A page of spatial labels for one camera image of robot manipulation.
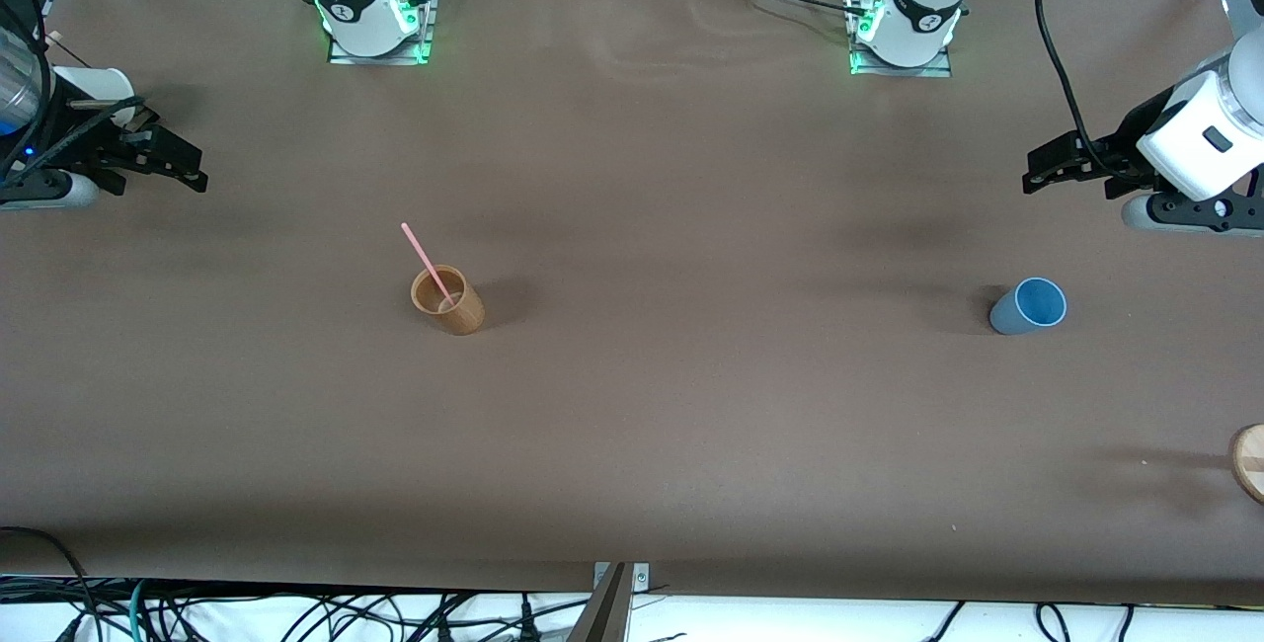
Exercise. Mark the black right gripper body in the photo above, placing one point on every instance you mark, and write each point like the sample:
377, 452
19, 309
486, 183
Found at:
81, 141

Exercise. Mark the pink straw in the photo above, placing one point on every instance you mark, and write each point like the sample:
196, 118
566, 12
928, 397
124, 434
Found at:
420, 252

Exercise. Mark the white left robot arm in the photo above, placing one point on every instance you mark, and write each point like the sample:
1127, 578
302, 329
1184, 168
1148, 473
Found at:
923, 0

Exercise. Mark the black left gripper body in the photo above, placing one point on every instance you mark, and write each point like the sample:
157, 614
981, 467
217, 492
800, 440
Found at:
1132, 135

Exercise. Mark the white cup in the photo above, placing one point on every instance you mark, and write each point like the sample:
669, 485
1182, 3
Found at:
99, 84

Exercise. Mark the blue cup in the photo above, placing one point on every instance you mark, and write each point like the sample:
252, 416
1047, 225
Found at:
1027, 311

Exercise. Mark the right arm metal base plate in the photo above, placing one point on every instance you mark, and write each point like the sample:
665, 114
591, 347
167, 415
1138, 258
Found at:
426, 40

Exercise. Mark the round wooden disc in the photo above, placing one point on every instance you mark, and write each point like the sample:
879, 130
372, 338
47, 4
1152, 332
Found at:
1250, 464

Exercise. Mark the black cup rack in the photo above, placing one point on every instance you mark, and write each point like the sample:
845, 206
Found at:
150, 116

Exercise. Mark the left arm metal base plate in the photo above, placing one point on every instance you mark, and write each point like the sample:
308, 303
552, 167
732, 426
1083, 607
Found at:
869, 70

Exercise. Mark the silver metal bracket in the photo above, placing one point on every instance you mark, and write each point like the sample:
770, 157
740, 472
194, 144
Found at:
642, 578

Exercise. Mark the bamboo wooden cup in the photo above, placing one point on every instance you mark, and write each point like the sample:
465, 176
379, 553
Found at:
462, 314

